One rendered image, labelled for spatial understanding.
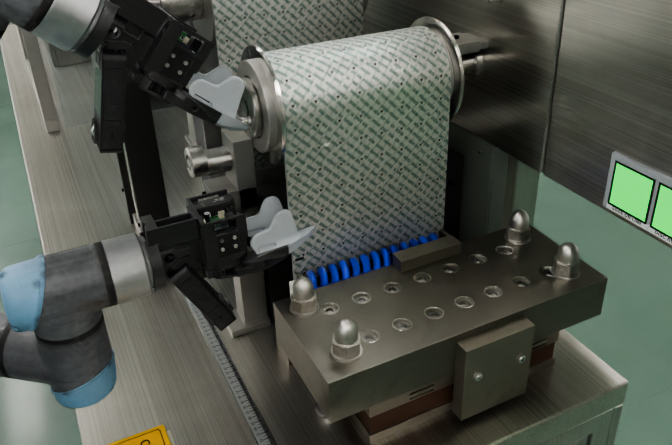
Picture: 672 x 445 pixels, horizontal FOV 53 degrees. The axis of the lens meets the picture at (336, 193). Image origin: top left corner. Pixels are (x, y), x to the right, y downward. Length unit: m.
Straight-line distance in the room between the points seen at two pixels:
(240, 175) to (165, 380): 0.30
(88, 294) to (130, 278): 0.05
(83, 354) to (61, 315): 0.06
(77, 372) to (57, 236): 0.55
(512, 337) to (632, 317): 1.80
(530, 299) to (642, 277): 1.98
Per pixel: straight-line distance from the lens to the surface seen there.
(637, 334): 2.56
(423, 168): 0.92
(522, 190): 1.27
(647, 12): 0.77
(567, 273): 0.92
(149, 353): 1.03
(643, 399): 2.33
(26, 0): 0.71
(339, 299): 0.86
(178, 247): 0.81
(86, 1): 0.72
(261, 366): 0.97
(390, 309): 0.84
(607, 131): 0.83
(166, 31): 0.74
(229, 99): 0.79
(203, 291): 0.84
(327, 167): 0.85
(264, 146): 0.83
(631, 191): 0.82
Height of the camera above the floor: 1.55
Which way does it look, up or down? 29 degrees down
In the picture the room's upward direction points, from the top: 2 degrees counter-clockwise
